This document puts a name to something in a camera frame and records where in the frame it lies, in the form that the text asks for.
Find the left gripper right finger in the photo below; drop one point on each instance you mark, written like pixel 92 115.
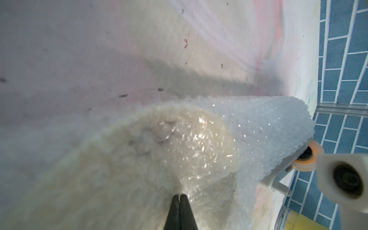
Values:
pixel 187 220

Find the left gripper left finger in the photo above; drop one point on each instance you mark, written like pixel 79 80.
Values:
pixel 173 217

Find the cream floral dinner plate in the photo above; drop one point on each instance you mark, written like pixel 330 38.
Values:
pixel 127 178

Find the clear bubble wrap sheet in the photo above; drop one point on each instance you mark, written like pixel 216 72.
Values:
pixel 266 131

